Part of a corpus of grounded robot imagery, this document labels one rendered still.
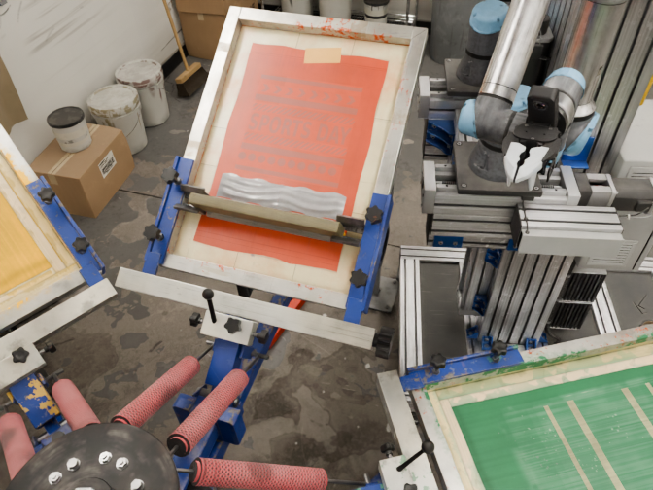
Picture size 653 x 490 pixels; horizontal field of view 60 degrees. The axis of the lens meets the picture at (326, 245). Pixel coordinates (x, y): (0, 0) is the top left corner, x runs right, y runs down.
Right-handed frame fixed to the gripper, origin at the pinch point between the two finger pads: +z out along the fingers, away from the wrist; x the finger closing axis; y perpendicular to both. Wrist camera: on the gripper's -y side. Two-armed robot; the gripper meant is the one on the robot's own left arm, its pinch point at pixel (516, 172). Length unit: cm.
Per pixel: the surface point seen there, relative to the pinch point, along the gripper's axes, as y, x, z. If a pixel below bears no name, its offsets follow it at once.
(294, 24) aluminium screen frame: 3, 77, -55
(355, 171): 31, 49, -30
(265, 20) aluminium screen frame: 2, 86, -53
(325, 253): 43, 49, -10
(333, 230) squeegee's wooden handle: 33, 44, -9
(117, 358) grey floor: 145, 175, -1
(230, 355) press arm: 51, 58, 23
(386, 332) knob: 48, 25, 3
